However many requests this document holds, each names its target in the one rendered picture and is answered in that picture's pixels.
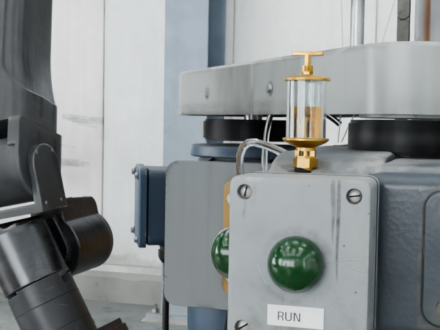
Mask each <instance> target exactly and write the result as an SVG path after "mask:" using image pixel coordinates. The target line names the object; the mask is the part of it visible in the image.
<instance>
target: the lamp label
mask: <svg viewBox="0 0 440 330"><path fill-rule="evenodd" d="M323 314H324V308H309V307H300V306H285V305H276V304H268V310H267V325H280V326H288V327H302V328H310V329H323Z"/></svg>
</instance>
